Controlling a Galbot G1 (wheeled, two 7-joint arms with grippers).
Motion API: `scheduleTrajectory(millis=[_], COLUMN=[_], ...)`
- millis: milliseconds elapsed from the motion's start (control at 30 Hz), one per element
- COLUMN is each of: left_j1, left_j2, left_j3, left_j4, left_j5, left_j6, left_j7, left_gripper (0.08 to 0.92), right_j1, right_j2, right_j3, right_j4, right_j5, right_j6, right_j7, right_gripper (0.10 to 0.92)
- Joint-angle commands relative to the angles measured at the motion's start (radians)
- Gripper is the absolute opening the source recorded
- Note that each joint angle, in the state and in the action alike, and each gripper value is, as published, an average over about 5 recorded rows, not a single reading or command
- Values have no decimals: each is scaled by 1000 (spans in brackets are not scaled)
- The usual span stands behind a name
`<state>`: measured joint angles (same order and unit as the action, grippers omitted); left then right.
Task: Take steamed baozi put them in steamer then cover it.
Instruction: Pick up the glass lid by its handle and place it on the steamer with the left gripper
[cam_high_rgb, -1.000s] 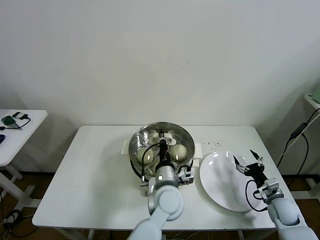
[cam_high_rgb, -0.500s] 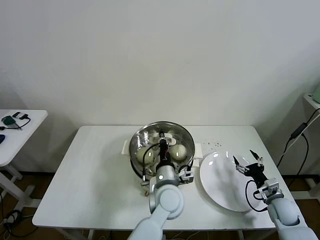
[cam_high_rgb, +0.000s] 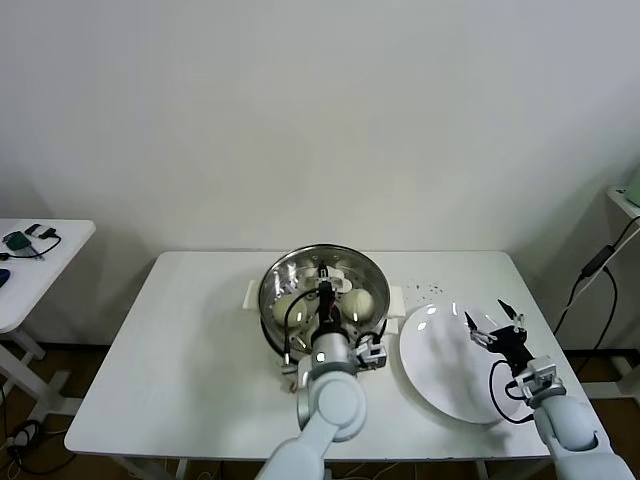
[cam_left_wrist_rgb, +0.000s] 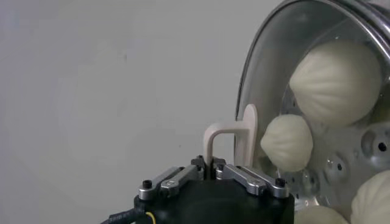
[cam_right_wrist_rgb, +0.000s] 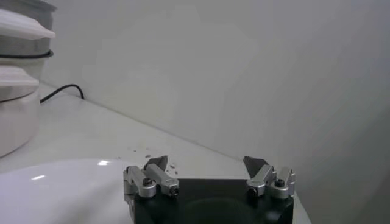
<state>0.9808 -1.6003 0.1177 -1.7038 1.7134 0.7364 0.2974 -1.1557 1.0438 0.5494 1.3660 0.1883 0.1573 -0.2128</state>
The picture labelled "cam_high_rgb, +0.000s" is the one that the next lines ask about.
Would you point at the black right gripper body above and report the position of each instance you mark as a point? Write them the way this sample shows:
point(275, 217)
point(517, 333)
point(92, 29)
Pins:
point(511, 345)

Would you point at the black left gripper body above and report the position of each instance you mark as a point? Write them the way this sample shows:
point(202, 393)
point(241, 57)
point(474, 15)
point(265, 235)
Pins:
point(326, 305)

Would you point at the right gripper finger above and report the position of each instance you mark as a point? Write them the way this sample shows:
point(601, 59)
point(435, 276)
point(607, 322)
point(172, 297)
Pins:
point(507, 309)
point(472, 325)

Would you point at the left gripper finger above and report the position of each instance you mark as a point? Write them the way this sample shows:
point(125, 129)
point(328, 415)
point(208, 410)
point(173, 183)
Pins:
point(327, 287)
point(322, 270)

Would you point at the white steamed baozi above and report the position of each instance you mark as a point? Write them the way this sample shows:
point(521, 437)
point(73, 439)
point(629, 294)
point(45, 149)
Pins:
point(280, 313)
point(360, 302)

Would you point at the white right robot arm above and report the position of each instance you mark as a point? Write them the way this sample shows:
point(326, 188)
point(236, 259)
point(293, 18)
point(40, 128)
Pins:
point(565, 420)

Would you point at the perforated steel steamer basket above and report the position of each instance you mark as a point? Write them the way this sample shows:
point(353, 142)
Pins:
point(270, 334)

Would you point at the round white plate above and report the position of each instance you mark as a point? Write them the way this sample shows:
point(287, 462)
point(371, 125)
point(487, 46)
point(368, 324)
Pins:
point(440, 360)

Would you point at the scattered dark crumbs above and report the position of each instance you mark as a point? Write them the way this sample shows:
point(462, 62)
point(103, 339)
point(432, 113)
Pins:
point(433, 288)

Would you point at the white electric cooker base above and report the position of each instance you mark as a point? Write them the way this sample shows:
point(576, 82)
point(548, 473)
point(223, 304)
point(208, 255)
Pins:
point(250, 297)

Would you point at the black power adapter brick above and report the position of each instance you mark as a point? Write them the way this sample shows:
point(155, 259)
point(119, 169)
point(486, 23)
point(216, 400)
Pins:
point(595, 262)

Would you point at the white equipment stand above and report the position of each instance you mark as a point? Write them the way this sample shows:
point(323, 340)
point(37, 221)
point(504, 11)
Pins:
point(620, 197)

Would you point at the pale green appliance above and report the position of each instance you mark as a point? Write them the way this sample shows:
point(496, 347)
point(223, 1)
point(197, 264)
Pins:
point(635, 190)

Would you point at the white side table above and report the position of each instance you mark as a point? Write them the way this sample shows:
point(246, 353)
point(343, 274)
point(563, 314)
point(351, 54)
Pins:
point(55, 270)

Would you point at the black and white adapter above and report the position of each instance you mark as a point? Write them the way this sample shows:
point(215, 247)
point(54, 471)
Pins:
point(34, 229)

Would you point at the small green device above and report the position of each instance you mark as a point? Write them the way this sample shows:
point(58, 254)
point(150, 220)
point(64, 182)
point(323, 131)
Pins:
point(16, 241)

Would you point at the dark blue object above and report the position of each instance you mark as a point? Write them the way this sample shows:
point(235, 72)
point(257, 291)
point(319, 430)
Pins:
point(3, 277)

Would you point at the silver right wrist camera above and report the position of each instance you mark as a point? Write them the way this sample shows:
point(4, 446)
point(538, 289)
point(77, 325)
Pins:
point(542, 372)

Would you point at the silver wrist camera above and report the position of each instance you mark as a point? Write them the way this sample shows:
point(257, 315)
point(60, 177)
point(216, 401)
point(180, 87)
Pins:
point(372, 352)
point(542, 372)

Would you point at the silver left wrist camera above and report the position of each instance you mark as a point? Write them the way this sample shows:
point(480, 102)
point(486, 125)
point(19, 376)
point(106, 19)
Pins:
point(372, 352)

